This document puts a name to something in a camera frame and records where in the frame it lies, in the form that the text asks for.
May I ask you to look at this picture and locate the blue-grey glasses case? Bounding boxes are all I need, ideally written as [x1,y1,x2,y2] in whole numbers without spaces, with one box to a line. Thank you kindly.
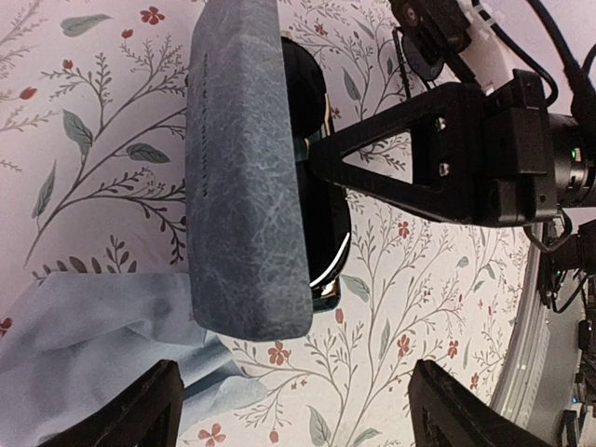
[185,1,318,342]

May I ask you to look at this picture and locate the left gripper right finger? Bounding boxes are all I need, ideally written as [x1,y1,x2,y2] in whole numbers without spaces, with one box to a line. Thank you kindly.
[408,359,546,447]

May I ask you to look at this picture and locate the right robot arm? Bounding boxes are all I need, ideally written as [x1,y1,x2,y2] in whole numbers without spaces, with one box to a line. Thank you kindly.
[308,70,595,227]

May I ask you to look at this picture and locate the front aluminium rail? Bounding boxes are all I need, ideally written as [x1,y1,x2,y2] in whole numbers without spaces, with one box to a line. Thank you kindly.
[490,246,550,427]

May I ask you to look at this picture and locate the light blue cloth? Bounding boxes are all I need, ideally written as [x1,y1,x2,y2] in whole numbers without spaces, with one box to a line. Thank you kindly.
[1,272,266,446]

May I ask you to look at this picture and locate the black aviator sunglasses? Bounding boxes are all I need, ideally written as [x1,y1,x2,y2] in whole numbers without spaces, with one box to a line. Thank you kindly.
[281,36,352,311]

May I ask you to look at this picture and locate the thin black-framed glasses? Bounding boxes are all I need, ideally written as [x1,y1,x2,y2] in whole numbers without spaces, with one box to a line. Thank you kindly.
[392,26,444,100]

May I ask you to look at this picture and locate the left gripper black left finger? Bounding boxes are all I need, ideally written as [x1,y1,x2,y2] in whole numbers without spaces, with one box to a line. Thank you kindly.
[43,359,183,447]

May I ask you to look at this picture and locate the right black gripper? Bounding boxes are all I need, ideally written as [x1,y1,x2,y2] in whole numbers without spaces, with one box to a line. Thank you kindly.
[308,69,558,227]

